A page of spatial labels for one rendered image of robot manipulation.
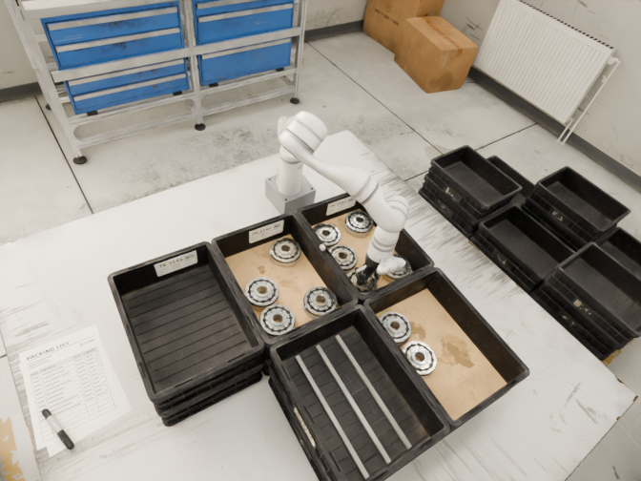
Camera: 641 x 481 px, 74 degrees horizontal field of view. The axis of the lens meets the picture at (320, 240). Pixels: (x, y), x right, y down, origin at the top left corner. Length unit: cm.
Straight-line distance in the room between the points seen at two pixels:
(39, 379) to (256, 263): 69
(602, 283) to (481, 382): 116
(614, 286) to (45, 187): 314
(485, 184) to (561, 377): 120
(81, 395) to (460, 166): 209
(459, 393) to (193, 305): 81
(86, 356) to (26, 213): 161
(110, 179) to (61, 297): 151
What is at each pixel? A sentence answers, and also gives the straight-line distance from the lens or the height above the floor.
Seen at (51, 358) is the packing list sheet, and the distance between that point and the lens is 150.
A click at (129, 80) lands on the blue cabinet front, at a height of 47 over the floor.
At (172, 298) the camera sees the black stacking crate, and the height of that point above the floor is 83.
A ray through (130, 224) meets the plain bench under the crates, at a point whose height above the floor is 70.
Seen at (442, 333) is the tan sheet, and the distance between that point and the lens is 139.
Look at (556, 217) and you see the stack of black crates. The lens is 254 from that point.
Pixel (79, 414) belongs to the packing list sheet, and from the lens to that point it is 141.
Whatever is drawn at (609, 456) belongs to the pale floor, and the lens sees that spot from 257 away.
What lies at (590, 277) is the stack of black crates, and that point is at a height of 49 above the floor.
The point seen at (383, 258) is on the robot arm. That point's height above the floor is 102.
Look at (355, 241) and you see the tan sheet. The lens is 150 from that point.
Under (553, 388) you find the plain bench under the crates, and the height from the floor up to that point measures 70.
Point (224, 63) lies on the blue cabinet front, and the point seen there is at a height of 45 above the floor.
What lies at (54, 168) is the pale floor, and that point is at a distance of 319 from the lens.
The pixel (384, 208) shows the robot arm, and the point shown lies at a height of 121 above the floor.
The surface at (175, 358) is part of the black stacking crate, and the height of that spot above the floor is 83.
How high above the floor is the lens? 196
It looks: 50 degrees down
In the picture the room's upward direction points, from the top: 11 degrees clockwise
